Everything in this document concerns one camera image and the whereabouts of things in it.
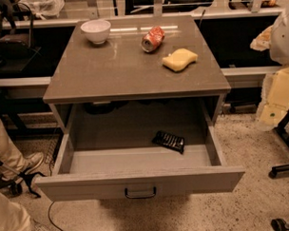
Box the grey top drawer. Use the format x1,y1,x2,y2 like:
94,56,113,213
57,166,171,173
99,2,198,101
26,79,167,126
36,99,244,202

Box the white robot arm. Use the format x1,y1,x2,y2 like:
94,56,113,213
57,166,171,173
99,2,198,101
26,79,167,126
250,5,289,130

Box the grey cabinet with table top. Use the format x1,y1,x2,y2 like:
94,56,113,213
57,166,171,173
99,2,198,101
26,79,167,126
39,12,233,134

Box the black snack packet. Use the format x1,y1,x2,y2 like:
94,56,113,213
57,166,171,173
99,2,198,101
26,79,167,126
152,131,184,154

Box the yellow sponge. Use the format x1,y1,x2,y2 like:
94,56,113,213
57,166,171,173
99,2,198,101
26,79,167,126
162,48,198,71

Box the crushed red soda can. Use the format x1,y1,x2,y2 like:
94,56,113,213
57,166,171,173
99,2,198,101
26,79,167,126
141,27,164,52

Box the white ceramic bowl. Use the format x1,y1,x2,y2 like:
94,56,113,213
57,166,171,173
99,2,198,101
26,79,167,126
81,19,111,44

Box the white sneaker upper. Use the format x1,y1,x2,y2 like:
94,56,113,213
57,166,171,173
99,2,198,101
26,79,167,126
3,152,45,174

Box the person leg beige trousers upper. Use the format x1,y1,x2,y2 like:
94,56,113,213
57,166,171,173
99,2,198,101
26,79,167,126
0,120,29,171

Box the person leg beige trousers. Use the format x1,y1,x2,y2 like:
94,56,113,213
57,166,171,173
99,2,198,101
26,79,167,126
0,120,29,171
0,192,33,231

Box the black chair base right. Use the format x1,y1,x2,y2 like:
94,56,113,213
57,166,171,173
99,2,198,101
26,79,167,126
268,110,289,179

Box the dark chair left background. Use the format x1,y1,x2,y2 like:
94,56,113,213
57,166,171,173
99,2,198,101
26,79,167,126
0,0,39,73

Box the person leg beige trousers lower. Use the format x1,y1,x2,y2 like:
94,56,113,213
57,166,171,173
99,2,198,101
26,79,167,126
0,192,33,231

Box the black caster bottom right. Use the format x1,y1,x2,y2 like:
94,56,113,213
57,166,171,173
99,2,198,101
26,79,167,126
271,219,289,231

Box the black drawer handle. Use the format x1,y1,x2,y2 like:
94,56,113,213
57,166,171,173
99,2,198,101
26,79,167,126
125,186,157,200

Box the black floor cable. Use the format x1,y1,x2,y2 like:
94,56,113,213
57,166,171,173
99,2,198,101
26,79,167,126
45,135,67,231

